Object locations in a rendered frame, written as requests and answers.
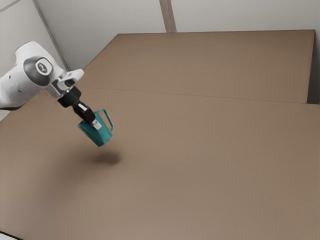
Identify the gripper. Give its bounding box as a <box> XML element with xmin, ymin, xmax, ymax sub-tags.
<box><xmin>57</xmin><ymin>86</ymin><xmax>102</xmax><ymax>130</ymax></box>

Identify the teal faceted mug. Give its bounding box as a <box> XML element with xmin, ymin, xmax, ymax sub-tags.
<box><xmin>77</xmin><ymin>108</ymin><xmax>116</xmax><ymax>148</ymax></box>

